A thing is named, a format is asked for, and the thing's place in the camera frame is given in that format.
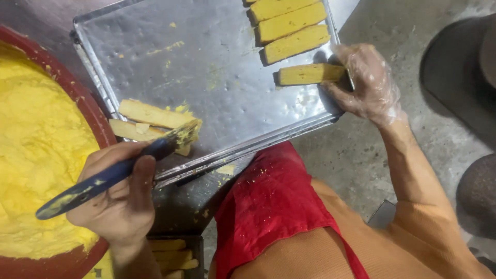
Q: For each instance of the person's right hand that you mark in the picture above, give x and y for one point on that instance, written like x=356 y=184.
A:
x=372 y=89

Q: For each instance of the person's left hand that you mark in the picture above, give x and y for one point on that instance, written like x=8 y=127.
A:
x=116 y=209

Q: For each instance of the box of bread sticks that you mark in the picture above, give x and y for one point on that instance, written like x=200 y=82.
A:
x=174 y=254

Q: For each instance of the plain pale bread stick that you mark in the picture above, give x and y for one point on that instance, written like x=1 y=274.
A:
x=153 y=114
x=126 y=131

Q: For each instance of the large dark round stool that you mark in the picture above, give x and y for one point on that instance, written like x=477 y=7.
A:
x=461 y=77

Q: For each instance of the yellow butter cream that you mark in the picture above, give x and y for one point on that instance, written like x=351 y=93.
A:
x=42 y=155

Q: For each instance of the red plastic basin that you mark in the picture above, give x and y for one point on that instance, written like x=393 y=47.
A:
x=97 y=116

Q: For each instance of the grey metal box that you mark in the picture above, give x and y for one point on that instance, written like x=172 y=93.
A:
x=381 y=215

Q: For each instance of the small dark round stool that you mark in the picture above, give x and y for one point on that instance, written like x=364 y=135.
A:
x=480 y=193

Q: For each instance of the metal baking tray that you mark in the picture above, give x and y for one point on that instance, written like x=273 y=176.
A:
x=217 y=89

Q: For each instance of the red apron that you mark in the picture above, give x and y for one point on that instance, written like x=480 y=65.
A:
x=271 y=209

